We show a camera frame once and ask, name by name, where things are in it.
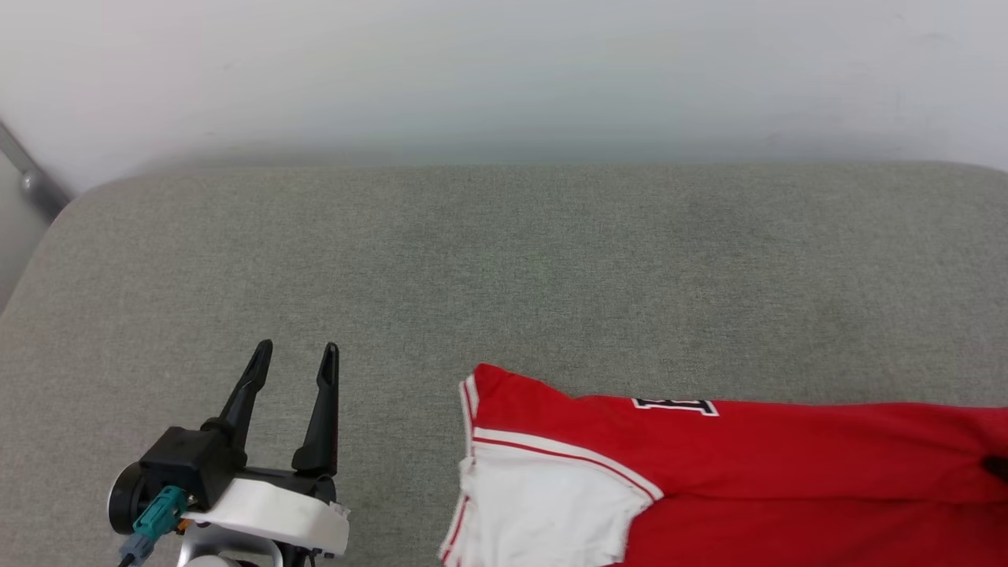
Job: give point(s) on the red and white basketball jersey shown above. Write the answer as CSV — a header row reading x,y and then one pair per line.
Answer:
x,y
787,472

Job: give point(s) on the grey metal pipe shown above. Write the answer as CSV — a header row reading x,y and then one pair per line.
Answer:
x,y
35,185

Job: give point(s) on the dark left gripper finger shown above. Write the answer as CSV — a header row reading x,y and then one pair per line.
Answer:
x,y
248,394
324,425

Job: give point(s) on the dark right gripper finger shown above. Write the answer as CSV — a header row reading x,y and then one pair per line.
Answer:
x,y
998,468

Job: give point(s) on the teal left camera connector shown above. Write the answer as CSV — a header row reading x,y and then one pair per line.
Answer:
x,y
157,512

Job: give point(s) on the grey fabric sofa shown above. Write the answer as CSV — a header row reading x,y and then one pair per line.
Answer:
x,y
504,276

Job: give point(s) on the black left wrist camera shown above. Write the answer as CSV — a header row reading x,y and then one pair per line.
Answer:
x,y
189,461

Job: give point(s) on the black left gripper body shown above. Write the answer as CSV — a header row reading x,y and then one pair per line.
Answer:
x,y
126,500

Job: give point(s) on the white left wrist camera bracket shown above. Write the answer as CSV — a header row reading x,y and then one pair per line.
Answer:
x,y
276,516

